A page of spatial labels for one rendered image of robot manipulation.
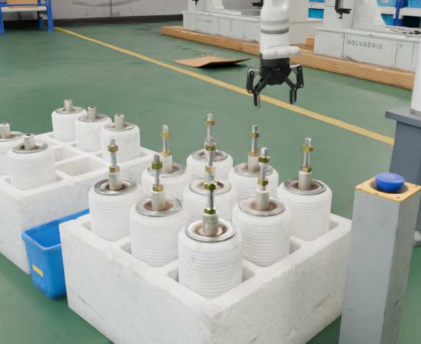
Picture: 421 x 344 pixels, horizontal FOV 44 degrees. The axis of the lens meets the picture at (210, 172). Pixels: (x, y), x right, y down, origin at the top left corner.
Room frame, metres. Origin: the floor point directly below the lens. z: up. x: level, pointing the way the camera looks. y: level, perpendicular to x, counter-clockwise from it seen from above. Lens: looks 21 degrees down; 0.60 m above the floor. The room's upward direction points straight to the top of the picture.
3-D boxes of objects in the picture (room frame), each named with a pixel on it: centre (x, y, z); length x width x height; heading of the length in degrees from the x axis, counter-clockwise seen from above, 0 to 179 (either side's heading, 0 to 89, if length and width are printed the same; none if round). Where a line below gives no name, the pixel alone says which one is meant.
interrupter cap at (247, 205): (0.76, -0.08, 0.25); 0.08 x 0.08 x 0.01
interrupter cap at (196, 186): (0.84, 0.00, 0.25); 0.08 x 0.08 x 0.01
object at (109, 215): (0.84, 0.17, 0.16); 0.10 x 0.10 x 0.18
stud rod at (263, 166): (0.76, -0.08, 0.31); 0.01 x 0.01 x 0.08
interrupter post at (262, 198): (0.76, -0.08, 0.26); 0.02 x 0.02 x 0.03
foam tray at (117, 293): (0.84, 0.00, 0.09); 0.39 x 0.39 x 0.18; 45
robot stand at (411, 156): (1.17, -0.52, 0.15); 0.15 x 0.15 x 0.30; 29
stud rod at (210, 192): (0.67, 0.00, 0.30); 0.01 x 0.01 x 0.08
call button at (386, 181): (0.69, -0.26, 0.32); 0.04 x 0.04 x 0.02
